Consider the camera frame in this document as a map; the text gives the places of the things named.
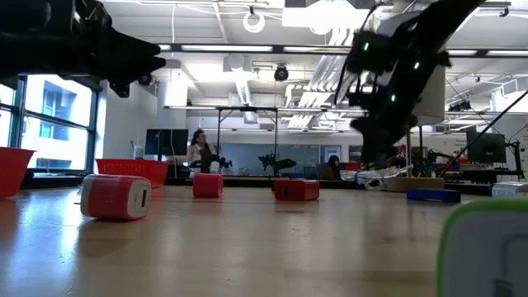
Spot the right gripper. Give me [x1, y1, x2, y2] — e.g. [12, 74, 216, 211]
[350, 107, 418, 170]

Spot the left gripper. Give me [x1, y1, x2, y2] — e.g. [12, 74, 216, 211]
[49, 0, 167, 99]

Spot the blue power bank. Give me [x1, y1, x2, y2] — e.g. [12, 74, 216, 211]
[406, 188, 462, 204]

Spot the red cube wall charger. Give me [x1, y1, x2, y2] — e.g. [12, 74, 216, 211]
[273, 178, 321, 202]

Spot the red and white wall charger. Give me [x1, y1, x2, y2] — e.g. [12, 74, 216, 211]
[73, 173, 153, 221]

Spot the pink cube wall charger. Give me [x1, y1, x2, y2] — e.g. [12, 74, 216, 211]
[192, 172, 224, 199]

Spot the round wooden lamp base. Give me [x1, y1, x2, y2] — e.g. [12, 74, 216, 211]
[383, 176, 446, 194]

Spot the person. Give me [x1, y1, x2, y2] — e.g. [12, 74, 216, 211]
[186, 128, 219, 177]
[322, 154, 343, 182]

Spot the white cylindrical lamp shade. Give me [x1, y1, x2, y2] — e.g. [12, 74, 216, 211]
[373, 11, 447, 128]

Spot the large glass window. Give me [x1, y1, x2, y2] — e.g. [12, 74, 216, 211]
[0, 73, 100, 174]

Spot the black computer monitor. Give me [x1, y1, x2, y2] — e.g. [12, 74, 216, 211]
[466, 130, 507, 164]
[144, 128, 190, 157]

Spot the red plastic mesh basket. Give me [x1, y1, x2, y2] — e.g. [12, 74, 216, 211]
[0, 147, 37, 199]
[95, 158, 169, 189]

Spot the white coiled lamp cable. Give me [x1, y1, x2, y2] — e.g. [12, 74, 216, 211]
[340, 164, 415, 191]

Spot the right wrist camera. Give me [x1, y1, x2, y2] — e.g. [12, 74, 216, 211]
[347, 91, 375, 109]

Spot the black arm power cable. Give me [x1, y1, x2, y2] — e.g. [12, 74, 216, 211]
[439, 88, 528, 178]

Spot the white ring ceiling light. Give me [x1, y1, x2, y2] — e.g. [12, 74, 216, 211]
[242, 11, 266, 35]

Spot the black metal frame rig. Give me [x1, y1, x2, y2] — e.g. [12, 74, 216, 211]
[215, 106, 279, 177]

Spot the black aluminium table frame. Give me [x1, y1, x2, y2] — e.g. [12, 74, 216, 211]
[20, 172, 528, 197]

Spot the green and white wall charger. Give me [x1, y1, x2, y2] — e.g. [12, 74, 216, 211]
[436, 197, 528, 297]

